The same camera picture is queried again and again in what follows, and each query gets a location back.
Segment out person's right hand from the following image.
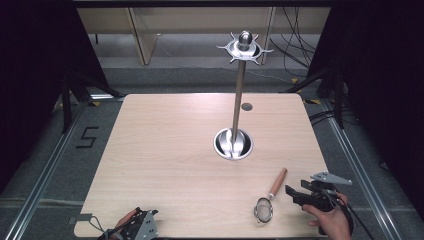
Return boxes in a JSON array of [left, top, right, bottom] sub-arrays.
[[302, 192, 353, 240]]

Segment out small strainer with wooden handle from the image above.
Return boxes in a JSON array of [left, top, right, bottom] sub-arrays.
[[253, 167, 289, 224]]

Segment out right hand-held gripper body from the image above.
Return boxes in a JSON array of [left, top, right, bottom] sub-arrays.
[[299, 171, 353, 213]]

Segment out black metal stand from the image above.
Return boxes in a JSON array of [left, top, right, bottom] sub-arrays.
[[281, 64, 347, 130], [59, 66, 125, 134]]

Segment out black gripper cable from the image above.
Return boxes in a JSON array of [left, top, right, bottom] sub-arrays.
[[328, 189, 378, 240]]

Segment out dark curtain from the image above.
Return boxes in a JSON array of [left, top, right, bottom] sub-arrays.
[[305, 0, 424, 214], [0, 0, 112, 196]]

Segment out black cables beside stand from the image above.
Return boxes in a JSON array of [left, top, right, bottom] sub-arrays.
[[308, 106, 338, 127]]

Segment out metal floor rail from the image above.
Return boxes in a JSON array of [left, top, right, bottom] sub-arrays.
[[2, 99, 88, 240], [320, 99, 407, 240]]

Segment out metal utensil rack stand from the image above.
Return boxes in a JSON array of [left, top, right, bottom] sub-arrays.
[[213, 30, 274, 162]]

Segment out black floor cables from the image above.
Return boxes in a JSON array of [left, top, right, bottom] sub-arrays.
[[269, 6, 322, 70]]

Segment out beige wooden cabinet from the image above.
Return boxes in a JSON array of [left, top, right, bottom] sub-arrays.
[[76, 7, 332, 66]]

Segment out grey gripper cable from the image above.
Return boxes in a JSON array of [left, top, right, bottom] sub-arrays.
[[89, 215, 113, 236]]

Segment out person's left hand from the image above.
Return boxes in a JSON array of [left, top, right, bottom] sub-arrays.
[[111, 206, 141, 240]]

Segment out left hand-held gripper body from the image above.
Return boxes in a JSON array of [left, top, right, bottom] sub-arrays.
[[114, 208, 160, 240]]

